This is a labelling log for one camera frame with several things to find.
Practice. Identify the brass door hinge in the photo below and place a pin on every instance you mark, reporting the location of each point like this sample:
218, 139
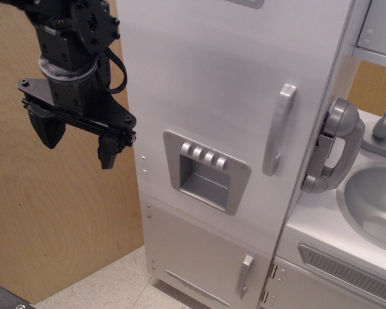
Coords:
273, 270

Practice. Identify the silver door handle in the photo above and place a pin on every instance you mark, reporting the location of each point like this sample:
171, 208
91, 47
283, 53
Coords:
284, 104
243, 273

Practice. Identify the white lower freezer door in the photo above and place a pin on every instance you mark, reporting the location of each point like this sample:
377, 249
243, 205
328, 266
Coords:
197, 259

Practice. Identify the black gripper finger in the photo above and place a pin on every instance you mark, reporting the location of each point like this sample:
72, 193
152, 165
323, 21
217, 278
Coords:
48, 127
108, 147

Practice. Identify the white toy kitchen cabinet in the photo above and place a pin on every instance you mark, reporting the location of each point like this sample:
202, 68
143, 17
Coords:
316, 220

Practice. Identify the silver ice dispenser panel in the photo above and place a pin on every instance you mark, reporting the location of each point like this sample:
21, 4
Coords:
205, 174

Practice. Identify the grey toy telephone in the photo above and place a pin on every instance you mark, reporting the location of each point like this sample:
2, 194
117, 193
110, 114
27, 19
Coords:
336, 148

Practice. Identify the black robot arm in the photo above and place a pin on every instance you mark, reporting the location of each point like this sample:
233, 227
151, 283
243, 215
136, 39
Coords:
75, 89

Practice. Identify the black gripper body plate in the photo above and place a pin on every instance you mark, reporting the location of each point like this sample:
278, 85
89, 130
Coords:
106, 115

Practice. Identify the white upper cupboard door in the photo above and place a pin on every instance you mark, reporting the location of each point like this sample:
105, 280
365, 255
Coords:
373, 33

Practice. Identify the grey oven vent panel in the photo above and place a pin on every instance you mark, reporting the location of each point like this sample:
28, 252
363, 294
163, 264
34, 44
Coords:
343, 271

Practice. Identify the silver toy faucet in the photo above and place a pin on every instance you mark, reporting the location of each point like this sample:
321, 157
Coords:
374, 139

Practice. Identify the silver toy sink basin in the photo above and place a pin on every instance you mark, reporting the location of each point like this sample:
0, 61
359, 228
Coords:
361, 198

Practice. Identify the white fridge door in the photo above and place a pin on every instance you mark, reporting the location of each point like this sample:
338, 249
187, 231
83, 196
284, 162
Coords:
211, 71

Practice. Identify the silver upper vent panel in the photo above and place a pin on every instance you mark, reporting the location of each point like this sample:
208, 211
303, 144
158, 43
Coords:
255, 4

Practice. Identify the dark base plate corner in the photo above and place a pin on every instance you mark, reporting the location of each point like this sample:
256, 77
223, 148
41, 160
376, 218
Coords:
8, 300

